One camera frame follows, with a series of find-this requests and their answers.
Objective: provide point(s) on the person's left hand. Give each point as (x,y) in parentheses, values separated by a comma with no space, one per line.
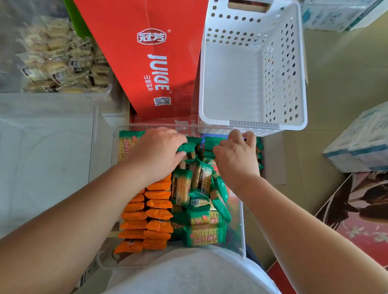
(152,156)

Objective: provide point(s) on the person's right hand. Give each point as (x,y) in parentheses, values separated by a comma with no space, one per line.
(236,163)

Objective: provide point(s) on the person's right thumb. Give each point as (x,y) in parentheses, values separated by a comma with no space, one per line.
(219,149)

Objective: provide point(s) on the person's left thumb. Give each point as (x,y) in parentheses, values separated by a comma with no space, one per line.
(180,156)

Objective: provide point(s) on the green cracker packet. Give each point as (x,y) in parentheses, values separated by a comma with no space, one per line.
(213,141)
(189,148)

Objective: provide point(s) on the person's left forearm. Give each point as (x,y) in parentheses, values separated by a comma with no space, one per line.
(65,223)

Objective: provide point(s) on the person's right forearm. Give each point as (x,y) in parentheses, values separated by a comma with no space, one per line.
(305,246)

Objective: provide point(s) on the flat red cardboard box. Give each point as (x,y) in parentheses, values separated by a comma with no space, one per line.
(156,120)

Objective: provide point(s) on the white perforated plastic basket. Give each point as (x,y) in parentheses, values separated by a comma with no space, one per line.
(235,89)

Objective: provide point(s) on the stack of orange packets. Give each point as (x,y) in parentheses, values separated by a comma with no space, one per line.
(157,214)

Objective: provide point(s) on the pile of green packets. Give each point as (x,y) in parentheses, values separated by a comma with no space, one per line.
(203,235)

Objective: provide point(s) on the clear plastic bin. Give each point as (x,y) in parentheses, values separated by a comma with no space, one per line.
(238,230)

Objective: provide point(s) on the large red juice carton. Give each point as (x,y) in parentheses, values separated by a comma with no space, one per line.
(143,47)

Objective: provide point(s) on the person's grey shirt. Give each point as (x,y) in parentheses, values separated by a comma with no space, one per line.
(191,276)

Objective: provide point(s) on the clear bin with lid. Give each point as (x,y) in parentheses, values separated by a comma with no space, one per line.
(42,161)

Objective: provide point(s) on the pile of beige snack packets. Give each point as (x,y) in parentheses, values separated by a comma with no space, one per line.
(62,65)

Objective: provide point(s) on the red floral printed board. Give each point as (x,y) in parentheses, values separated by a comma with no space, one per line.
(364,223)

